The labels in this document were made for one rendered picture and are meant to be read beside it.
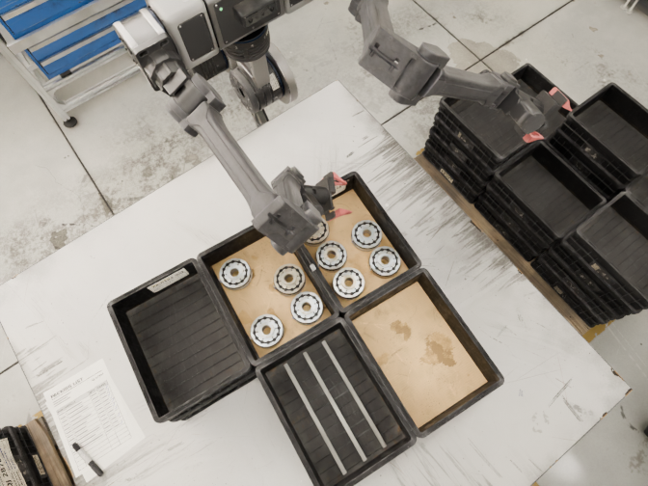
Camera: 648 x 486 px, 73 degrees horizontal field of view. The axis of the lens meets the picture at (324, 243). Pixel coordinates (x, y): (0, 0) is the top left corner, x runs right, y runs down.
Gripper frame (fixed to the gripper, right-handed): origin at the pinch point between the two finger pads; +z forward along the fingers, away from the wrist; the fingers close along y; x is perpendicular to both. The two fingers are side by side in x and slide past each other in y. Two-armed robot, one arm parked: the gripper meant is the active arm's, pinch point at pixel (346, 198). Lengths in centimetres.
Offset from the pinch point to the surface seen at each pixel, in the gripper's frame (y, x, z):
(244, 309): -28.7, 30.4, -25.0
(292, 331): -38.0, 21.2, -13.6
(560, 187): 11, -9, 123
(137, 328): -30, 50, -54
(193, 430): -64, 50, -38
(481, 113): 52, 4, 94
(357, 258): -17.5, 9.7, 8.2
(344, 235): -8.7, 12.2, 6.5
